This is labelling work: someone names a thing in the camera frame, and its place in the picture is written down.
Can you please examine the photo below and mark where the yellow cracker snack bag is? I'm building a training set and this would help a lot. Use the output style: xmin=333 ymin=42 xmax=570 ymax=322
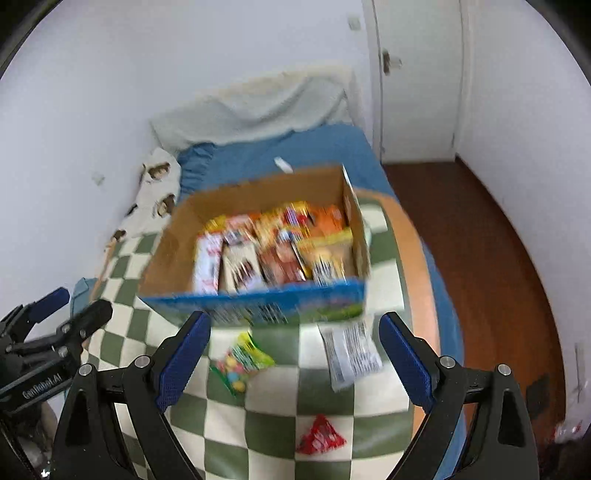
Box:
xmin=296 ymin=228 xmax=356 ymax=285

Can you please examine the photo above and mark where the grey white snack packet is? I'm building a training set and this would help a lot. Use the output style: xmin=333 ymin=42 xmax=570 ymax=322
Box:
xmin=318 ymin=320 xmax=384 ymax=392

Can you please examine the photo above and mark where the bear print white cloth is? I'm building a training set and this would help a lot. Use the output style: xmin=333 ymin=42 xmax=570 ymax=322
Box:
xmin=108 ymin=147 xmax=181 ymax=246

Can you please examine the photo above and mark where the brown pastry snack packet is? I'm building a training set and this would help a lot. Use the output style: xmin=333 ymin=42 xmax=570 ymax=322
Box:
xmin=259 ymin=242 xmax=307 ymax=287

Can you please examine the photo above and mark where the white Franzzi cookie packet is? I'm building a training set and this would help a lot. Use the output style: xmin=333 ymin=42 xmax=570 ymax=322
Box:
xmin=221 ymin=242 xmax=266 ymax=295

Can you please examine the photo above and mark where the green blue milk carton box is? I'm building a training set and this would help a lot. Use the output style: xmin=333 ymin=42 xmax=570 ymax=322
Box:
xmin=138 ymin=165 xmax=370 ymax=326

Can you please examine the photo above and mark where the red small snack packet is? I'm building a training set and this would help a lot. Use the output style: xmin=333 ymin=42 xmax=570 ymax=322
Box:
xmin=296 ymin=415 xmax=346 ymax=455

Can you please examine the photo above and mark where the green white checkered tablecloth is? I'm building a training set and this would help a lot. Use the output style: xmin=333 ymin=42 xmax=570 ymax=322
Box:
xmin=82 ymin=195 xmax=414 ymax=479

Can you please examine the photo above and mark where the blue bed sheet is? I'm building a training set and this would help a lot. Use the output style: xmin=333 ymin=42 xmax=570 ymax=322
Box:
xmin=68 ymin=121 xmax=468 ymax=480

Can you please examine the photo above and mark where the white door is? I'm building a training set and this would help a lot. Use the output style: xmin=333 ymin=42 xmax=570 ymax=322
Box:
xmin=363 ymin=0 xmax=464 ymax=163

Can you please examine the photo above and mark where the red white stick packet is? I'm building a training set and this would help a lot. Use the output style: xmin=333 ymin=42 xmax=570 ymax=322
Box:
xmin=192 ymin=233 xmax=223 ymax=295

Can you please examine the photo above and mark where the watermelon bubble gum bag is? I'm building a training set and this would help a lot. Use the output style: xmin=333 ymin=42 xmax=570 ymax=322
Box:
xmin=211 ymin=332 xmax=276 ymax=396

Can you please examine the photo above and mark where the orange snack packet in box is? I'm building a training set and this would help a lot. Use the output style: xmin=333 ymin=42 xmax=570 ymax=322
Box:
xmin=307 ymin=205 xmax=346 ymax=237

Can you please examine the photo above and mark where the white pillow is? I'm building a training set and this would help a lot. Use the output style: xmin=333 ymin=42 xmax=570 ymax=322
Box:
xmin=150 ymin=64 xmax=365 ymax=155

